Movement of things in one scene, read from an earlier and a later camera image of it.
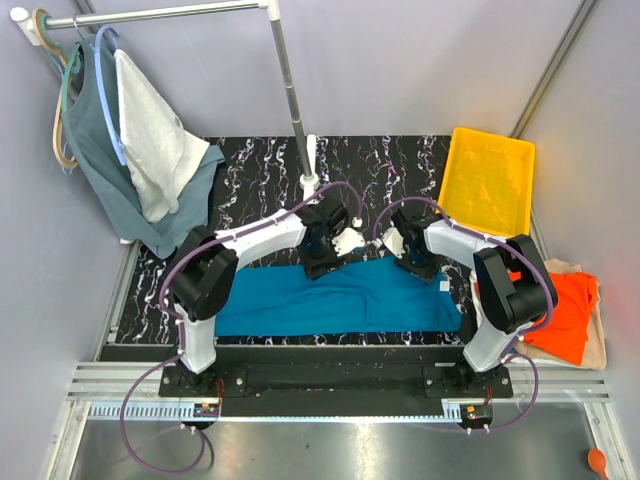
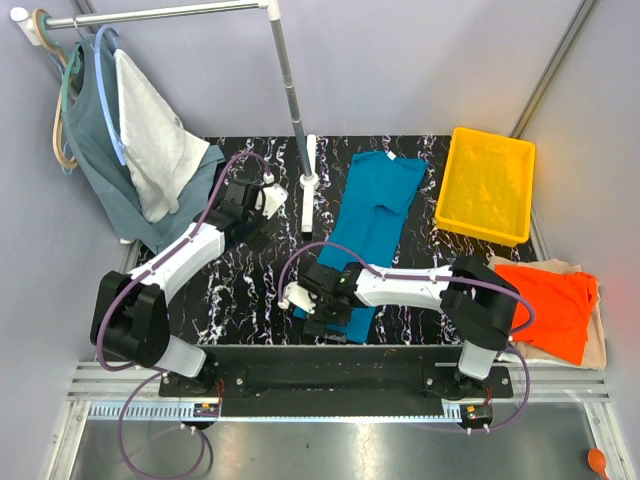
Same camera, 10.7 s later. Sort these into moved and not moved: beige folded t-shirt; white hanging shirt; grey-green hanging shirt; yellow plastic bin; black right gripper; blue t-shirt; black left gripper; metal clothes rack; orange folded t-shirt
Moved: blue t-shirt; black right gripper; black left gripper
Not moved: grey-green hanging shirt; yellow plastic bin; orange folded t-shirt; white hanging shirt; beige folded t-shirt; metal clothes rack
